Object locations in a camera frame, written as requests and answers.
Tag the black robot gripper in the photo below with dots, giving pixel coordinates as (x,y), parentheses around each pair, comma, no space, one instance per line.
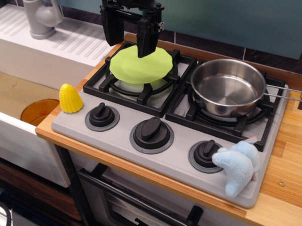
(145,13)

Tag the green plastic lid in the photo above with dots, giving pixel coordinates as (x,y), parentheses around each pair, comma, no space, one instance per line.
(128,67)

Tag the left black burner grate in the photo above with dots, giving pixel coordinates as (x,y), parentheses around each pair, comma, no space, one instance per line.
(150,98)

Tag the black burner grate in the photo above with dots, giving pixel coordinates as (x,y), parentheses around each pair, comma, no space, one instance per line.
(150,98)
(261,122)

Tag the grey toy faucet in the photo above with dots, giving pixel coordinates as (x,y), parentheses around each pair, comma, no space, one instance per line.
(42,19)

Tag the left black stove knob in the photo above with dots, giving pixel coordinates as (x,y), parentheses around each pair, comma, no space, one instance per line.
(102,118)

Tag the black stove knob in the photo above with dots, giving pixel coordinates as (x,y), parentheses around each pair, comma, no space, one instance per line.
(151,136)
(102,118)
(200,156)

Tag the yellow plastic toy corn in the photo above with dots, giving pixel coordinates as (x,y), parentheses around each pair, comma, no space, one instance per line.
(69,98)

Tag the right black burner grate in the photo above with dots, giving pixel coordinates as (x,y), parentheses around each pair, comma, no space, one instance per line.
(261,122)

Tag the stainless steel pan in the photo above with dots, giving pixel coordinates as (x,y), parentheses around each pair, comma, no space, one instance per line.
(230,88)

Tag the middle black stove knob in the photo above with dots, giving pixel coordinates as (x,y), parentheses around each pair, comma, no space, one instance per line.
(151,136)

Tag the white toy sink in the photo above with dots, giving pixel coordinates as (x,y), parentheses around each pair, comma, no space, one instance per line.
(32,70)

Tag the orange plastic bowl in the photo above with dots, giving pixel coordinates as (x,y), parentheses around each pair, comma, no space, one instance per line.
(36,112)

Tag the grey toy stove top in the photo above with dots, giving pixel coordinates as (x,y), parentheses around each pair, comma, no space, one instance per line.
(173,162)

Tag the right black stove knob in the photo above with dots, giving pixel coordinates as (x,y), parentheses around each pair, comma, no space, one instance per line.
(200,156)

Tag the light blue stuffed hippo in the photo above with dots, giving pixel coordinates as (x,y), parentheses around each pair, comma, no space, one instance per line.
(241,163)

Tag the toy oven door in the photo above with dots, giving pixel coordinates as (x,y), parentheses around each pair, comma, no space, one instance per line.
(112,211)

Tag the black oven door handle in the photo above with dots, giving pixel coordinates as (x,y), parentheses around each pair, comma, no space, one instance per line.
(138,202)

